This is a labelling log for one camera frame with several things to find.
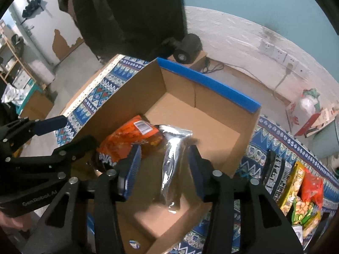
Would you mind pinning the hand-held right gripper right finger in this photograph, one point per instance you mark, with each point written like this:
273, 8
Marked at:
196, 169

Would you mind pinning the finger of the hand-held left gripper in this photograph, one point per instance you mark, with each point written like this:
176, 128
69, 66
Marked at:
50, 125
76, 148

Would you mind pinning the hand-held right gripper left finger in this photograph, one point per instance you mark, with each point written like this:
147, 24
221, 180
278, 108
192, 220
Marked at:
132, 170

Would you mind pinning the silver snack packet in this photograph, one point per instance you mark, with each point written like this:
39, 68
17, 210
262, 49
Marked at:
170, 164

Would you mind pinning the black snack packet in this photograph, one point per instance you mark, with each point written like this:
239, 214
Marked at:
276, 174

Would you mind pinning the yellow orange snack packet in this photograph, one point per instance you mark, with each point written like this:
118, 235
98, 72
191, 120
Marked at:
290, 190

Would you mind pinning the green snack packet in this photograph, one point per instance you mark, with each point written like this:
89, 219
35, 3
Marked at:
302, 209

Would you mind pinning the red snack packet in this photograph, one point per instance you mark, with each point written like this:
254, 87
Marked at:
312, 187

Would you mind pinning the person's left hand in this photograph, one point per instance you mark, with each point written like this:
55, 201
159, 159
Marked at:
10, 221

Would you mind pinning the cardboard box with teal top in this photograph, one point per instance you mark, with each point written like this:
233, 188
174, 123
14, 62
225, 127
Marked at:
37, 105

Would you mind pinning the crumpled white plastic bag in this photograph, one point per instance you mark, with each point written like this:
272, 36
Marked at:
13, 94

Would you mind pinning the white plastic bin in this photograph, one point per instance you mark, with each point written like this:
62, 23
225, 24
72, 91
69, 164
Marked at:
39, 70

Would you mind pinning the blue patterned tablecloth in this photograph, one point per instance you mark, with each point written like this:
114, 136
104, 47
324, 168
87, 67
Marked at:
264, 143

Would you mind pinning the wooden shelf rack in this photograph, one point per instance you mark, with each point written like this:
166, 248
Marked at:
8, 43

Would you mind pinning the small cardboard box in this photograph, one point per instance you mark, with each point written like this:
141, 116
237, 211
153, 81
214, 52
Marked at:
200, 60

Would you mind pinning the black umbrella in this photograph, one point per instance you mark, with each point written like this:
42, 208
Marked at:
31, 6

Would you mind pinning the red and white bag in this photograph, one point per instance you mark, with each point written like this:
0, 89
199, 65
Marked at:
304, 111

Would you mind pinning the black portable fan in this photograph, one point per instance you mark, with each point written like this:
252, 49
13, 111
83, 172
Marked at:
189, 45

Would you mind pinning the teal bin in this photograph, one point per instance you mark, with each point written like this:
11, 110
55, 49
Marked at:
327, 140

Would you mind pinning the cardboard pieces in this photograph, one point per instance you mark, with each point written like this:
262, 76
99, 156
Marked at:
328, 115

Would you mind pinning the white wall socket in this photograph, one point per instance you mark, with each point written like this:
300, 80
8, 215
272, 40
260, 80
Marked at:
264, 46
279, 54
294, 60

